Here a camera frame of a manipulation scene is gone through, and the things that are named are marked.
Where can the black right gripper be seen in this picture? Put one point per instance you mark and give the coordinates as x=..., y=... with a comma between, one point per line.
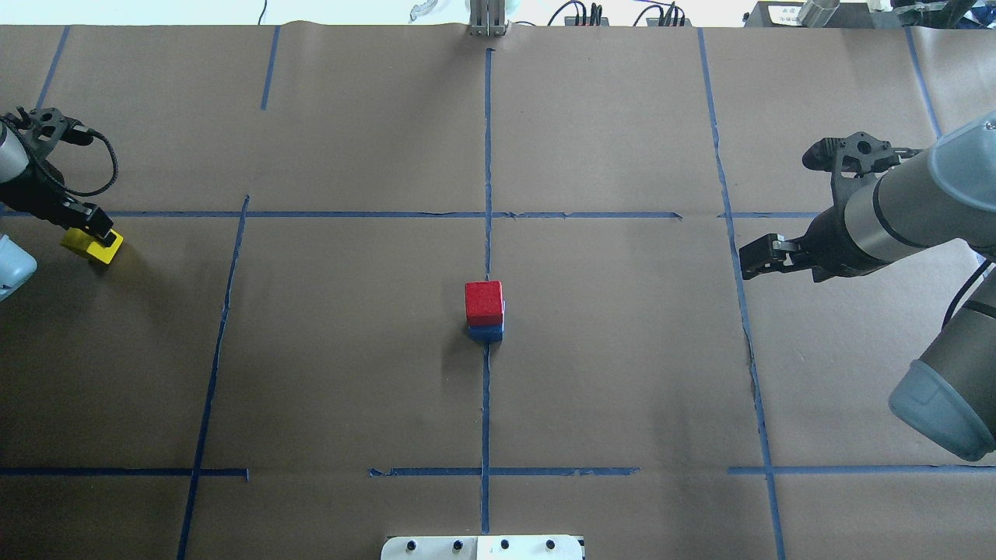
x=833, y=243

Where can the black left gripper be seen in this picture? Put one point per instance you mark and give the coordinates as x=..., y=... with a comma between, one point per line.
x=36, y=189

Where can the yellow wooden cube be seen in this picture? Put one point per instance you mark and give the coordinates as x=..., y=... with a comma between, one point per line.
x=88, y=247

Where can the red wooden cube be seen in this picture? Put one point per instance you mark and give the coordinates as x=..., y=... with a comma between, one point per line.
x=484, y=303

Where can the blue wooden cube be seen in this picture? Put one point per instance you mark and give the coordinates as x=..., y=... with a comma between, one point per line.
x=486, y=333

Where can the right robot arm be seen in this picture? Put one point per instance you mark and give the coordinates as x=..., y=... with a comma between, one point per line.
x=930, y=212

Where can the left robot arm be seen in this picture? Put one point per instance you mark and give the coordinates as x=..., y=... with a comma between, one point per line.
x=13, y=148

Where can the black box under cup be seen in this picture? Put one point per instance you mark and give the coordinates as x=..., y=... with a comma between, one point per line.
x=850, y=15

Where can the metal cup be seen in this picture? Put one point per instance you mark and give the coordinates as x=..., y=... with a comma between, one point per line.
x=817, y=13

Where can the power strip with plugs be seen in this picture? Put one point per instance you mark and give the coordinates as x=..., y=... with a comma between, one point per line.
x=579, y=14

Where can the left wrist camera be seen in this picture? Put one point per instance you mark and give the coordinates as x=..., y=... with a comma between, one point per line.
x=41, y=130

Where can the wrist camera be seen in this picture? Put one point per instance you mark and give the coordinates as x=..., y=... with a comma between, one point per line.
x=854, y=162
x=41, y=130

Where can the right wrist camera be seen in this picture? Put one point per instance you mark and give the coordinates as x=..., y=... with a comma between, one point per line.
x=854, y=162

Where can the aluminium frame post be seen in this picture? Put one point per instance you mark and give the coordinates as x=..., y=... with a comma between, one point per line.
x=487, y=18

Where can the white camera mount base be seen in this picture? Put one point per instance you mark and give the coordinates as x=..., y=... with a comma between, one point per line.
x=521, y=546

